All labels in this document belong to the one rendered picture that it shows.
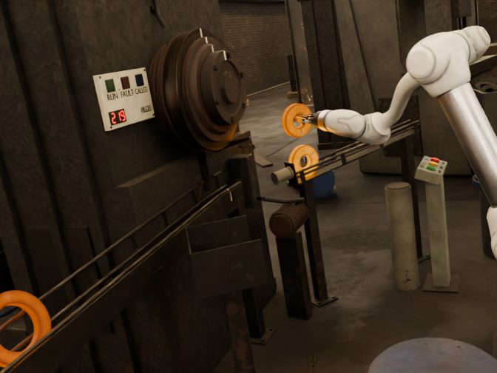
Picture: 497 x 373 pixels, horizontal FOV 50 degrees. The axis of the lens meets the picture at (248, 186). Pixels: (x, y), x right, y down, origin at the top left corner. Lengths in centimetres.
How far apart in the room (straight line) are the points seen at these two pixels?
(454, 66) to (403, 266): 126
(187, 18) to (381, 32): 254
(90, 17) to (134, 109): 33
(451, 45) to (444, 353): 87
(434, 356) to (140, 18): 147
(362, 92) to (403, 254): 233
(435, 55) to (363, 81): 305
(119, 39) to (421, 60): 100
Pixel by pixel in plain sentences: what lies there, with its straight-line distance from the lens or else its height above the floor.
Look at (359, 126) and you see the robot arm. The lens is 215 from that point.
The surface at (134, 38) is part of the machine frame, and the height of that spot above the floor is 135.
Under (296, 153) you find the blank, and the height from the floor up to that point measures 76.
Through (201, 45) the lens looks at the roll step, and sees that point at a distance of 207.
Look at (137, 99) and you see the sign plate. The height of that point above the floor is 114.
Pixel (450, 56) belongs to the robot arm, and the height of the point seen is 113.
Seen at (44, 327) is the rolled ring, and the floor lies 65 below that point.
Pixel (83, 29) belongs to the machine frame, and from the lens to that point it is 183.
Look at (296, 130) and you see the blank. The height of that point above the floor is 86.
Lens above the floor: 123
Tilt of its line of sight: 14 degrees down
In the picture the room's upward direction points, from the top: 9 degrees counter-clockwise
